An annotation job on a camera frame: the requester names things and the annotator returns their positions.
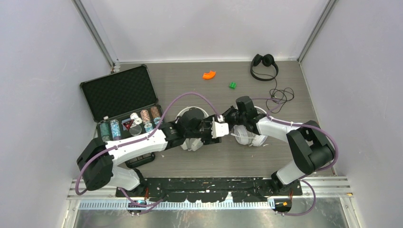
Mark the black small headphones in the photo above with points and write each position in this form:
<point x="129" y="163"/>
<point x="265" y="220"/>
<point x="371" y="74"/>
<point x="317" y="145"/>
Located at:
<point x="278" y="96"/>

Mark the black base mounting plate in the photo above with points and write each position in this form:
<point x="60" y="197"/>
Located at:
<point x="209" y="190"/>

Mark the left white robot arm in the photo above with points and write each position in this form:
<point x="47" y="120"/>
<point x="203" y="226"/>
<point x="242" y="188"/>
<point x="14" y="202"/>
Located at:
<point x="100" y="162"/>

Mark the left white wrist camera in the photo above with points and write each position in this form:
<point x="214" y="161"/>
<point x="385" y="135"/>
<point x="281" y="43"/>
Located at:
<point x="219" y="127"/>

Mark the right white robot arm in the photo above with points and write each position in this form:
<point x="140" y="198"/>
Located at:
<point x="311" y="147"/>

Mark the green toy brick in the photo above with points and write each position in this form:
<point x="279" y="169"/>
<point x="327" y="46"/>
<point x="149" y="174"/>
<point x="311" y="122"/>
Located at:
<point x="232" y="85"/>

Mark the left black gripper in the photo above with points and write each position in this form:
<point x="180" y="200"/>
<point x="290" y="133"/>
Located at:
<point x="208" y="139"/>

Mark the orange curved plastic piece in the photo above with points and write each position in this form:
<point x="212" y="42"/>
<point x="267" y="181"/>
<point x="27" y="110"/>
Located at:
<point x="209" y="75"/>

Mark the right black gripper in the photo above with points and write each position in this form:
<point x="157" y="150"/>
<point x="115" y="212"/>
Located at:
<point x="226" y="114"/>

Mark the black poker chip case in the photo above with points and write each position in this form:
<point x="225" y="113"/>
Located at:
<point x="124" y="106"/>

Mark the white grey angular headphones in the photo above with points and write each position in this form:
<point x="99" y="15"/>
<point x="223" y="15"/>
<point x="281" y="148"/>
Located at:
<point x="191" y="144"/>

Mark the white round gaming headphones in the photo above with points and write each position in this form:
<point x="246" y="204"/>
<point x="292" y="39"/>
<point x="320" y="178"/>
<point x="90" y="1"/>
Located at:
<point x="245" y="137"/>

